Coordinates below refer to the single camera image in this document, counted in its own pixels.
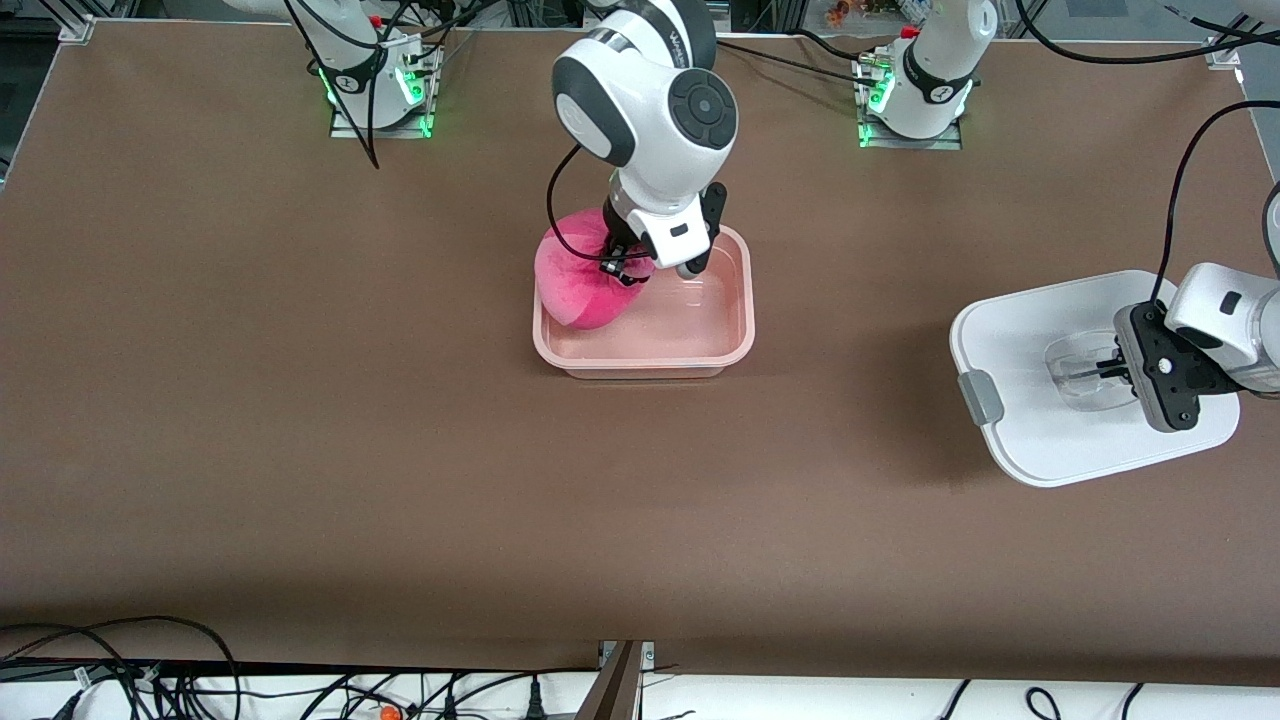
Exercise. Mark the aluminium corner bracket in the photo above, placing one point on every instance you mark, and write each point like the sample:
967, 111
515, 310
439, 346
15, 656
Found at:
1225, 57
77, 28

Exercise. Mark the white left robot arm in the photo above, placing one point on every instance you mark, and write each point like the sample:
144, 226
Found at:
935, 70

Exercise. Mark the small metal bracket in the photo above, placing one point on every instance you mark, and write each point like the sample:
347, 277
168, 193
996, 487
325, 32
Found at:
648, 652

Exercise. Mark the pink plastic box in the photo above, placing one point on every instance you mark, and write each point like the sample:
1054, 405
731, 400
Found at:
680, 340

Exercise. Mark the pink plush toy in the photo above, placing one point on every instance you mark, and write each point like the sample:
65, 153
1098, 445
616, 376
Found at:
580, 290

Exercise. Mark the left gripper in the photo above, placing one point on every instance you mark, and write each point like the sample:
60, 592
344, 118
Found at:
1108, 367

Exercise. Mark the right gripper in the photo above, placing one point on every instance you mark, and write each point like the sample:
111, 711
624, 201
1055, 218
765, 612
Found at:
619, 249

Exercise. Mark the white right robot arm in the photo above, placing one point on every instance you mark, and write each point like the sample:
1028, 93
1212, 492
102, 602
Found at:
640, 90

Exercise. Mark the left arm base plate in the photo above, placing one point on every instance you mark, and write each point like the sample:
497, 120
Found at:
900, 143

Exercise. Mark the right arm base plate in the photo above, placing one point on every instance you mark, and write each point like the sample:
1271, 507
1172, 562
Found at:
400, 130

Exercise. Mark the black power plug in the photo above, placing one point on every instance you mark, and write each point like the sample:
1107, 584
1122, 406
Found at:
535, 705

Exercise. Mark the white box lid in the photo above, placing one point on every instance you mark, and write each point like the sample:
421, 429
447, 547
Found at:
1030, 400

